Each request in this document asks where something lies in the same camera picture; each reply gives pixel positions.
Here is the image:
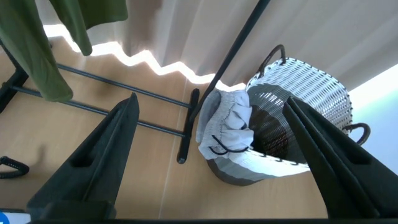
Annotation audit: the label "pale grey shorts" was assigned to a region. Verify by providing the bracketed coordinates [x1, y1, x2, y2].
[195, 89, 255, 161]

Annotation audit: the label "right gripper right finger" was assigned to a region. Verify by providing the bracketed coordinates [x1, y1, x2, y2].
[282, 96, 398, 219]

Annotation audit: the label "black cable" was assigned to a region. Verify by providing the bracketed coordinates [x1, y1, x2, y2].
[0, 155, 30, 180]

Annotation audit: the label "white laundry basket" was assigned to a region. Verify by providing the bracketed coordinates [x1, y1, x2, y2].
[206, 44, 372, 187]

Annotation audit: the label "black clothes rack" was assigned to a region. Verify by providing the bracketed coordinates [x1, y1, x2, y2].
[0, 0, 272, 165]

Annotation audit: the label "beige curtain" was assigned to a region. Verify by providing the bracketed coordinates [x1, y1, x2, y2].
[34, 0, 398, 93]

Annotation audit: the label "green long-sleeved shirt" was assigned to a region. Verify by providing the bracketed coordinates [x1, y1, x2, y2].
[0, 0, 129, 103]

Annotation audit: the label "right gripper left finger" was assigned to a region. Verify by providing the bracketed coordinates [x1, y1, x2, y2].
[26, 92, 140, 220]

